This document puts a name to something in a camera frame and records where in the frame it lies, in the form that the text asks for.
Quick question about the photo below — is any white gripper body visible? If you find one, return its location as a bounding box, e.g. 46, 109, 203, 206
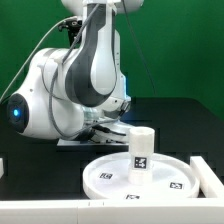
92, 121, 132, 144

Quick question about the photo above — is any white round table top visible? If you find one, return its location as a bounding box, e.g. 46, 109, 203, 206
83, 152, 199, 201

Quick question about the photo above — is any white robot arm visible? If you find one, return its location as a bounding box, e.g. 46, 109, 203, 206
7, 0, 144, 143

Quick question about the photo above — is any white marker sheet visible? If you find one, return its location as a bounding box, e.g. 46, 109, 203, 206
57, 139, 128, 146

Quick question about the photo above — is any white L-shaped border fence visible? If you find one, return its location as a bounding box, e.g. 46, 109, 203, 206
0, 156, 224, 224

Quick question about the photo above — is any grey camera cable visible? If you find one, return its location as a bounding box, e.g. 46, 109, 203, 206
0, 17, 78, 103

